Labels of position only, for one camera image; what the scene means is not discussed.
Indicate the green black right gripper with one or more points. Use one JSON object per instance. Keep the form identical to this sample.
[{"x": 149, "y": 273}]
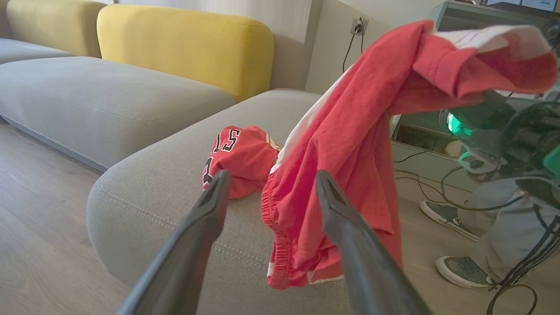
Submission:
[{"x": 520, "y": 131}]

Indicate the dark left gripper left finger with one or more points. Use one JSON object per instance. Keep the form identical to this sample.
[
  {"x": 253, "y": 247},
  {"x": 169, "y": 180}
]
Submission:
[{"x": 183, "y": 253}]

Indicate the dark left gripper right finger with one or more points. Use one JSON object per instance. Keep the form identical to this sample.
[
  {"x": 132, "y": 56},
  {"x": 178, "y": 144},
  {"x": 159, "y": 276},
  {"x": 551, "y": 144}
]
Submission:
[{"x": 367, "y": 271}]

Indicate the red numbered basketball jersey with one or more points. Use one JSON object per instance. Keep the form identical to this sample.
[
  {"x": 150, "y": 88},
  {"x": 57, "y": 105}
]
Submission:
[{"x": 245, "y": 162}]

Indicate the red shorts white trim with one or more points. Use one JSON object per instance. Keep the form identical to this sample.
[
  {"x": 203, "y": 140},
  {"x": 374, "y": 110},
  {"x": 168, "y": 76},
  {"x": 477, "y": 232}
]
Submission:
[{"x": 358, "y": 131}]

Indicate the grey sneaker white sole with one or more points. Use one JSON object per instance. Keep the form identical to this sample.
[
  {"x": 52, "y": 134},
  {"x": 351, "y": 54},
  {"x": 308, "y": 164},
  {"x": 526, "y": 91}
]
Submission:
[
  {"x": 463, "y": 271},
  {"x": 446, "y": 216}
]

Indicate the person's grey trouser legs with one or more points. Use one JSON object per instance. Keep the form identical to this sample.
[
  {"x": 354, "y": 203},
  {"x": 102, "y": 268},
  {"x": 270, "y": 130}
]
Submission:
[{"x": 507, "y": 227}]

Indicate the grey desk cabinet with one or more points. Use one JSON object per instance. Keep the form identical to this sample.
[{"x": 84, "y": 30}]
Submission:
[{"x": 420, "y": 162}]

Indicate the yellow sofa backrest cushion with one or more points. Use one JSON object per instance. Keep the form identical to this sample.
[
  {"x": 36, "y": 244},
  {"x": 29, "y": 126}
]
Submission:
[
  {"x": 52, "y": 26},
  {"x": 188, "y": 48}
]

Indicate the white wall power outlet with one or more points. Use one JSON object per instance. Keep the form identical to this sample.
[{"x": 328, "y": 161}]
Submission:
[{"x": 358, "y": 25}]

